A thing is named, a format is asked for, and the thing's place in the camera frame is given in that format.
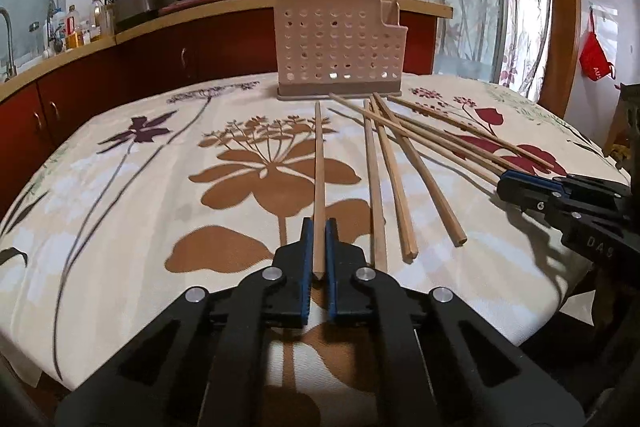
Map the cooking oil bottle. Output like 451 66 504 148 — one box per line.
89 0 105 42

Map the steel rice cooker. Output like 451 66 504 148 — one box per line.
114 0 177 34

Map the metal faucet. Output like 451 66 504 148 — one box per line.
0 7 19 81

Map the wooden door frame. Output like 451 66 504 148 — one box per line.
500 0 584 118

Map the red induction cooktop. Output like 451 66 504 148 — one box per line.
159 0 247 16

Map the pink perforated utensil holder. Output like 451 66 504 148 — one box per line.
276 0 408 102

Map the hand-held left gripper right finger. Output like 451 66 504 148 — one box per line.
325 217 586 427

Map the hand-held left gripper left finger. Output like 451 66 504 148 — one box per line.
54 217 315 427

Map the floral tablecloth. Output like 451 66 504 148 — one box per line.
0 72 632 427

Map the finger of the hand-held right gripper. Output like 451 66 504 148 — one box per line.
544 201 640 234
496 170 632 208

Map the red hanging bag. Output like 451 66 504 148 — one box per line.
578 9 617 83

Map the white plastic bottle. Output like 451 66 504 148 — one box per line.
49 9 67 54

